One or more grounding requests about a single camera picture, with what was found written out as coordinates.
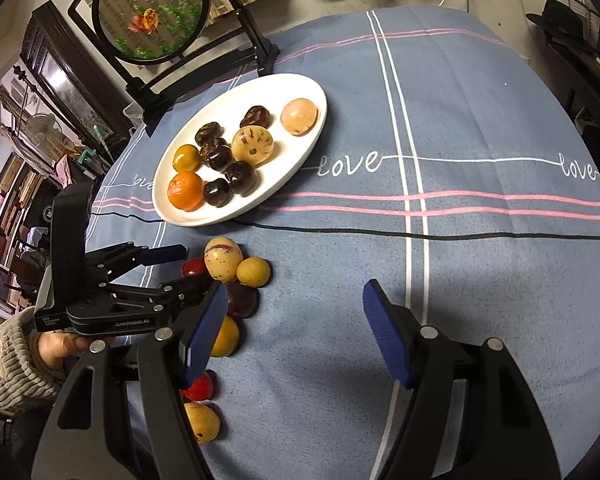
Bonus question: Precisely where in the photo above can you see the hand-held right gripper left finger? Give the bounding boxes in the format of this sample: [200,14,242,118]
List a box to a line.
[31,281,230,480]

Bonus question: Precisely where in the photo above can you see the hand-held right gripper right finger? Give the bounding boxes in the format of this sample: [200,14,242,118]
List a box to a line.
[362,279,566,480]

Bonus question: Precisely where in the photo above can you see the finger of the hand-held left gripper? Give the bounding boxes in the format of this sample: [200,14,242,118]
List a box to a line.
[85,241,188,282]
[107,279,222,312]

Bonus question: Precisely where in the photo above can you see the purple striped pepino melon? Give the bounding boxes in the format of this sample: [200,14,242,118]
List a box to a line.
[203,237,244,282]

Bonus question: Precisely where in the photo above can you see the small tan yellow fruit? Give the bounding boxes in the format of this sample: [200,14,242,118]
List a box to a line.
[236,256,271,288]

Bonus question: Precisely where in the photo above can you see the pale yellow spotted fruit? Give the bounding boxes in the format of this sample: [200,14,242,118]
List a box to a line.
[182,402,223,445]

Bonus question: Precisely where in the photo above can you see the greenish yellow tomato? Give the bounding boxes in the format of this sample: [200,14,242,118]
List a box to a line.
[172,144,201,173]

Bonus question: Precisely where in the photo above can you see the dark brown water chestnut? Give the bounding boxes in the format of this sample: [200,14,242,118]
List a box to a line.
[239,105,272,129]
[224,161,257,196]
[195,122,222,145]

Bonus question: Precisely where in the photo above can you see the pale speckled pepino melon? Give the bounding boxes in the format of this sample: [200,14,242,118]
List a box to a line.
[231,126,276,167]

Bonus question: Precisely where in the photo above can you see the white plate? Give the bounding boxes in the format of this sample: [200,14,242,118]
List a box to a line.
[151,73,329,227]

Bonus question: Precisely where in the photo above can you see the person's left forearm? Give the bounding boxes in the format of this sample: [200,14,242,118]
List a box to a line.
[0,305,68,418]

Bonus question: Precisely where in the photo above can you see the person's left hand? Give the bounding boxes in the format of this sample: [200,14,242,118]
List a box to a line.
[36,334,117,371]

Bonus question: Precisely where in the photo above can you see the orange mandarin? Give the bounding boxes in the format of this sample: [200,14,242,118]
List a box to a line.
[167,171,207,212]

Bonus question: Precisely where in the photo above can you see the shelf with boxes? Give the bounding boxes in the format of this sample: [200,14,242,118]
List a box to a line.
[0,150,46,311]

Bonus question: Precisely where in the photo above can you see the white fan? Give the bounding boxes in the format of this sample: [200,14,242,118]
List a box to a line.
[27,112,63,148]

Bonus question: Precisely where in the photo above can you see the blue striped tablecloth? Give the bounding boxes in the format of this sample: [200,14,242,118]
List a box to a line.
[87,7,600,480]

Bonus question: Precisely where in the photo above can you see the dark wooden cabinet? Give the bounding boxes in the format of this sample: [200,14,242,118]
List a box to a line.
[19,1,131,146]

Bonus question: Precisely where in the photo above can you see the beige round fruit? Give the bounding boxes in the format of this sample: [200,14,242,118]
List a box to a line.
[280,98,321,137]

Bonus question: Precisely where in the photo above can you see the round goldfish screen ornament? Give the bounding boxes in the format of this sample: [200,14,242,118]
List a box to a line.
[68,0,281,137]

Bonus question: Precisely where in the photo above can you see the person's dark trousers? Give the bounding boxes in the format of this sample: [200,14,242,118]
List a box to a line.
[0,405,56,480]

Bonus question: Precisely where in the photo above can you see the black hat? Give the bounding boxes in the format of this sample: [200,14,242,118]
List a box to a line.
[526,0,600,53]

